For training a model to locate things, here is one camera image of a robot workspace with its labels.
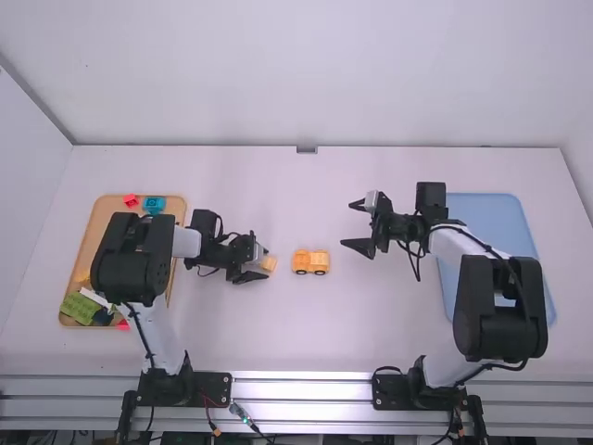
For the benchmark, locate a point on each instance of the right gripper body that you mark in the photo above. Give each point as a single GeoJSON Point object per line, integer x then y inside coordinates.
{"type": "Point", "coordinates": [382, 227]}

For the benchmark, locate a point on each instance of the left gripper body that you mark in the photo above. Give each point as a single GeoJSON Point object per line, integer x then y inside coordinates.
{"type": "Point", "coordinates": [231, 255]}

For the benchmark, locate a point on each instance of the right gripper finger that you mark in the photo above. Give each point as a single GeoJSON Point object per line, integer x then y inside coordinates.
{"type": "Point", "coordinates": [363, 245]}
{"type": "Point", "coordinates": [359, 205]}

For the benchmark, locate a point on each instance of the yellow toy brick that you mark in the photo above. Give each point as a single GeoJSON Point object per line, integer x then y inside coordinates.
{"type": "Point", "coordinates": [269, 264]}

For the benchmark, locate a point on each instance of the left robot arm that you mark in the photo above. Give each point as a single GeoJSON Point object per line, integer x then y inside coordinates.
{"type": "Point", "coordinates": [125, 269]}

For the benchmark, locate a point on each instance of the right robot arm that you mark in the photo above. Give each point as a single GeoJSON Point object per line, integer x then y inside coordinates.
{"type": "Point", "coordinates": [500, 301]}

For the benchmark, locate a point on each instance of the yellow toy car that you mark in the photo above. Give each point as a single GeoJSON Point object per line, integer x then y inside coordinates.
{"type": "Point", "coordinates": [317, 260]}

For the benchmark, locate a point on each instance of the teal toy brick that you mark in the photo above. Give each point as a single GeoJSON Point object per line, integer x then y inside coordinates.
{"type": "Point", "coordinates": [155, 211]}
{"type": "Point", "coordinates": [152, 202]}

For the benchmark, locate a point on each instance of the red toy brick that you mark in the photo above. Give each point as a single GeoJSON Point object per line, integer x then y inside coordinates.
{"type": "Point", "coordinates": [123, 326]}
{"type": "Point", "coordinates": [131, 200]}

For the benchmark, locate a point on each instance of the blue mat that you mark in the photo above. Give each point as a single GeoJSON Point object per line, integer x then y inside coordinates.
{"type": "Point", "coordinates": [509, 222]}

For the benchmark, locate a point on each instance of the silver rails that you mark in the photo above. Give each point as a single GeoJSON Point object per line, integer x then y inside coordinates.
{"type": "Point", "coordinates": [301, 398]}

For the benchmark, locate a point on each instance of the tan tray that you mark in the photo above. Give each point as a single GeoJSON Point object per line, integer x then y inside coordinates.
{"type": "Point", "coordinates": [99, 222]}

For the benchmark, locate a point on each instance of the white toy brick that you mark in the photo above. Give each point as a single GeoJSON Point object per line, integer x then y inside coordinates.
{"type": "Point", "coordinates": [95, 296]}

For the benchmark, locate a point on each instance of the blue toy brick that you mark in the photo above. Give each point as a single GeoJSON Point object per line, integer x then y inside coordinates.
{"type": "Point", "coordinates": [103, 317]}

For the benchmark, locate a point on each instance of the green toy brick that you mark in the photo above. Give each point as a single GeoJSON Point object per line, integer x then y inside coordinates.
{"type": "Point", "coordinates": [79, 308]}

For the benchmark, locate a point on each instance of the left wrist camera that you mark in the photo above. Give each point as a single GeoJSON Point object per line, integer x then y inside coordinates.
{"type": "Point", "coordinates": [257, 252]}

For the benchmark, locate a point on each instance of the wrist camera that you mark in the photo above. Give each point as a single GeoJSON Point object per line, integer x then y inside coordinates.
{"type": "Point", "coordinates": [257, 252]}
{"type": "Point", "coordinates": [372, 199]}

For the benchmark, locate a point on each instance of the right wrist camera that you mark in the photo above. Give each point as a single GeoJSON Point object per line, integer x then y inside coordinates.
{"type": "Point", "coordinates": [372, 199]}

